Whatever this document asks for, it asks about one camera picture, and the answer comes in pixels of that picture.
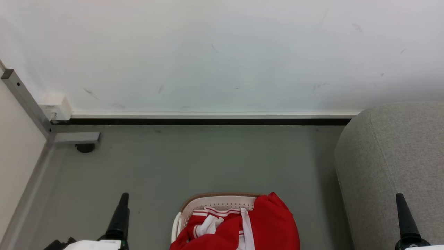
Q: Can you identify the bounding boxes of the white perforated laundry basket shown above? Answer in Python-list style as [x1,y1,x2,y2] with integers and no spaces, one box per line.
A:
[171,193,264,244]

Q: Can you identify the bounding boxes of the red and white garment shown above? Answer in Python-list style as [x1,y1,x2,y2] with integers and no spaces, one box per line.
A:
[169,192,301,250]

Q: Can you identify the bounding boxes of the white wall socket box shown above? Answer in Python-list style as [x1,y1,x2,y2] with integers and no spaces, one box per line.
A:
[38,94,72,121]

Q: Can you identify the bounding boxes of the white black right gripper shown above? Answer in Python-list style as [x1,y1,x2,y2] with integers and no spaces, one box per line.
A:
[395,193,444,250]

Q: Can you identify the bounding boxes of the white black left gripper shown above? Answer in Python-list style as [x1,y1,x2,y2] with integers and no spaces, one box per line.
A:
[43,193,130,250]

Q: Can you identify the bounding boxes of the grey metal partition frame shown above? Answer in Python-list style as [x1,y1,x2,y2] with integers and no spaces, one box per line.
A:
[0,69,101,250]

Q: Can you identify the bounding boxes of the white black wall baseboard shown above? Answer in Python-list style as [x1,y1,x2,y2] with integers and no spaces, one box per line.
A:
[51,111,361,126]

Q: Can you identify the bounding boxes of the grey fabric sofa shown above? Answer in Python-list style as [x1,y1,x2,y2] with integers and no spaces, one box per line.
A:
[334,101,444,250]

